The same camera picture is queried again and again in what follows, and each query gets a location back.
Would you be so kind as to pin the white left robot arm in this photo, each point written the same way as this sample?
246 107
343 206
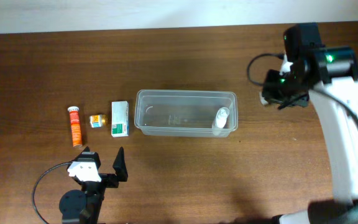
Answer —
84 205

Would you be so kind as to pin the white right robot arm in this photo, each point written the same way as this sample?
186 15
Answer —
328 78

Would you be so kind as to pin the clear plastic container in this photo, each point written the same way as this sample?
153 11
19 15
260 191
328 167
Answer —
184 113

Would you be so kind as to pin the white green medicine box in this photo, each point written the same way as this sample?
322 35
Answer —
119 119

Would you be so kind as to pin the dark bottle white cap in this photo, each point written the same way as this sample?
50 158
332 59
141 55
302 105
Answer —
263 100

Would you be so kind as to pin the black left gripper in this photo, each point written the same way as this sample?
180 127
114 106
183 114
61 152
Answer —
119 166

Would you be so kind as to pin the orange effervescent tablet tube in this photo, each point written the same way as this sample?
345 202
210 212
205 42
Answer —
75 126

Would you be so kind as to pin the white spray bottle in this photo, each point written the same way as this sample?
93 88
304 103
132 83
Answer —
220 120

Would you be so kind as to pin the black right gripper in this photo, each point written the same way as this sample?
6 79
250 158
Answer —
268 90

